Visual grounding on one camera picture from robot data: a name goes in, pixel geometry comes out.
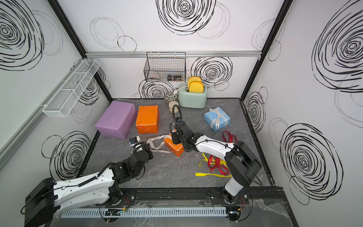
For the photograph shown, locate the small jar with beige lid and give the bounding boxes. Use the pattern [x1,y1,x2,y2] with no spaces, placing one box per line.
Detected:
[168,101,179,113]

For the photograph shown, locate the spice jars in basket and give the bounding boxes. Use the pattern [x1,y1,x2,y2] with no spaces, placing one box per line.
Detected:
[167,75,183,82]

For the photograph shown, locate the blue gift box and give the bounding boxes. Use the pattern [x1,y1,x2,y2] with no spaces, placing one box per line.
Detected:
[204,107,231,131]

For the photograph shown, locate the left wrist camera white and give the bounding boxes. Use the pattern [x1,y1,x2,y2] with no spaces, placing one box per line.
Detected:
[129,136,141,146]

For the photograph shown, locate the front yellow sponge toast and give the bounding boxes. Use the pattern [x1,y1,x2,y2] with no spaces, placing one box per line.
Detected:
[189,81,204,93]

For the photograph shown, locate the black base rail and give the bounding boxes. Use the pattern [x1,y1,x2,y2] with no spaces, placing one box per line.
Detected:
[121,187,286,205]

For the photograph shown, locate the mint green toaster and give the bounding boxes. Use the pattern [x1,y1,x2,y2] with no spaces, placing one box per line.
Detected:
[178,83,208,108]

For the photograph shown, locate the white mesh wall shelf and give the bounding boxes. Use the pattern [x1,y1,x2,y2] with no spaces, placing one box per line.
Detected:
[43,59,100,117]

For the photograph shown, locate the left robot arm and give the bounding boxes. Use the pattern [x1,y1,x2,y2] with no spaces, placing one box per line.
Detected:
[20,141,153,227]

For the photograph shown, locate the purple gift box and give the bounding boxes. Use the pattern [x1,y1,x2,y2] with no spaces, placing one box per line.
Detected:
[95,100,137,140]

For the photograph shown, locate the patterned ceramic bowl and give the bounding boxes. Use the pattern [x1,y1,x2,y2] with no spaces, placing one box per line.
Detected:
[164,92,178,103]

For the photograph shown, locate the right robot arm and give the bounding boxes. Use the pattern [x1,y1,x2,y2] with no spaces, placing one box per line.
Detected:
[170,121,262,204]

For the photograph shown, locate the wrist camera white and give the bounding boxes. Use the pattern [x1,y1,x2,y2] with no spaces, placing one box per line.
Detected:
[174,117,182,124]
[129,136,141,146]

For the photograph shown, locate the rear yellow sponge toast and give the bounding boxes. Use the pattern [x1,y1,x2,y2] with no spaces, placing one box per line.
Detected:
[187,77,201,86]

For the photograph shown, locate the yellow sponge toast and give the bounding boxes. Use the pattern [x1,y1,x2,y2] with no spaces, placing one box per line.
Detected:
[187,77,201,86]
[189,81,204,93]

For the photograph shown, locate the white ribbon on blue box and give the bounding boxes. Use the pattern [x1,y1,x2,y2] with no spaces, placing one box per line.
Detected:
[209,107,229,131]

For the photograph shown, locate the orange box red ribbon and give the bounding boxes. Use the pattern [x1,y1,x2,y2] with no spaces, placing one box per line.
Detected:
[135,106,160,134]

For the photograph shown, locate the yellow ribbon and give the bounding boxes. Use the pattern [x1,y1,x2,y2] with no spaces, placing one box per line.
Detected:
[195,153,232,178]

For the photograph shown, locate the black wire basket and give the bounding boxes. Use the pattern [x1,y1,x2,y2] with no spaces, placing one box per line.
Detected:
[143,52,187,82]

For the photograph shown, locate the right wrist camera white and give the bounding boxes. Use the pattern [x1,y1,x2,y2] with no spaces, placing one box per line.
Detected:
[174,117,182,124]

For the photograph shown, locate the grey slotted cable duct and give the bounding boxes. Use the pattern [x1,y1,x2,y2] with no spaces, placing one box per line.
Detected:
[61,207,227,218]

